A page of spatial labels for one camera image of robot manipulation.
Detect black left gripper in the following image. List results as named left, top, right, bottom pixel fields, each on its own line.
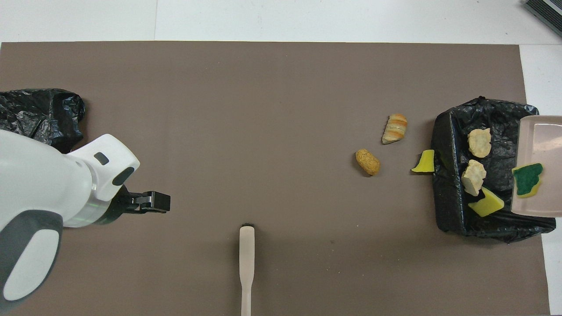
left=105, top=185, right=171, bottom=225

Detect beige hand brush black bristles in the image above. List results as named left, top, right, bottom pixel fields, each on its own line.
left=239, top=223, right=256, bottom=316

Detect beige toy bread piece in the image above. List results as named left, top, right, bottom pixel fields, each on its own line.
left=467, top=128, right=492, bottom=158
left=461, top=159, right=487, bottom=197

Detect green and yellow sponge piece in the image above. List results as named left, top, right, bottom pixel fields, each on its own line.
left=512, top=163, right=544, bottom=198

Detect beige plastic dustpan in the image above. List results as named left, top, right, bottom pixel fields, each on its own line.
left=512, top=115, right=562, bottom=217

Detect black bag lined bin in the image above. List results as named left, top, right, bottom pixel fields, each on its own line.
left=431, top=97, right=556, bottom=243
left=0, top=89, right=85, bottom=154

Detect brown table mat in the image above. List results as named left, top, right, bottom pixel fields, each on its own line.
left=0, top=42, right=550, bottom=316

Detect brown toy nugget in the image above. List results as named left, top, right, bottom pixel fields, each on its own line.
left=355, top=149, right=381, bottom=176

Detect orange striped toy croissant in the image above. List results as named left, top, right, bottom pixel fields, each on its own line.
left=381, top=114, right=408, bottom=145

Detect yellow sponge scrap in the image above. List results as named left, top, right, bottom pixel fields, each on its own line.
left=411, top=150, right=435, bottom=173

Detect dark ribbed grille object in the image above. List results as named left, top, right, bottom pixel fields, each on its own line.
left=523, top=0, right=562, bottom=38

